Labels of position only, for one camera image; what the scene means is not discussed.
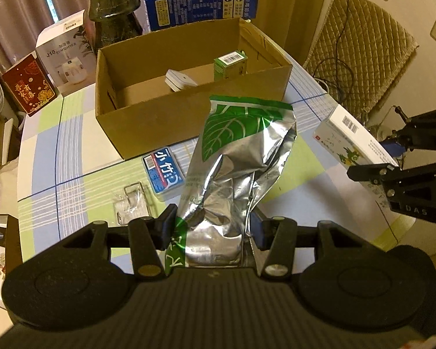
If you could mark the small green box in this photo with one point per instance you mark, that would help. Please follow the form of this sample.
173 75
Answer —
229 66

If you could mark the red gift box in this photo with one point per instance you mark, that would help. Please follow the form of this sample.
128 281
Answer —
29 87

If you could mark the large blue box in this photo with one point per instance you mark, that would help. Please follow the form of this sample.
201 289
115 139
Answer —
189 5

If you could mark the white medicine box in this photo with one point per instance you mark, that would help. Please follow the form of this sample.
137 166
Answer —
339 134

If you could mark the small blue card case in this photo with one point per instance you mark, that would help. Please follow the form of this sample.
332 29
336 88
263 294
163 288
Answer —
163 174

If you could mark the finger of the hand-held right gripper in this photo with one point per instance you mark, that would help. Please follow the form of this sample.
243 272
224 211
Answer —
370 173
392 146

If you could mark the beige curtain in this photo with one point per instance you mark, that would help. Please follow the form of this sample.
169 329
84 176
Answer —
14 7

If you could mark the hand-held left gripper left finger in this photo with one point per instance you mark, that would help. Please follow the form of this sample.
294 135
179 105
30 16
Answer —
167 227

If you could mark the white square device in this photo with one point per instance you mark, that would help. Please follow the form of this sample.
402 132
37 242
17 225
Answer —
178 79

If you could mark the white humidifier box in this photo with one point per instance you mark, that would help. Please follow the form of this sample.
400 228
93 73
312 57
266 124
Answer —
69 67

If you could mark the dark green wrapped vase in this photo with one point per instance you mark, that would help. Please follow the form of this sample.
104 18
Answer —
112 5

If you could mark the brown cardboard box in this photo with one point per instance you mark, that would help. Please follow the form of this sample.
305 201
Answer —
149 123

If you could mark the silver green foil bag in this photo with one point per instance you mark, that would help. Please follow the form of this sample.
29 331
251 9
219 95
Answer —
232 160

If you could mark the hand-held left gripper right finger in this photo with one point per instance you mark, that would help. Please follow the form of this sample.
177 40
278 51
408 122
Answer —
256 227

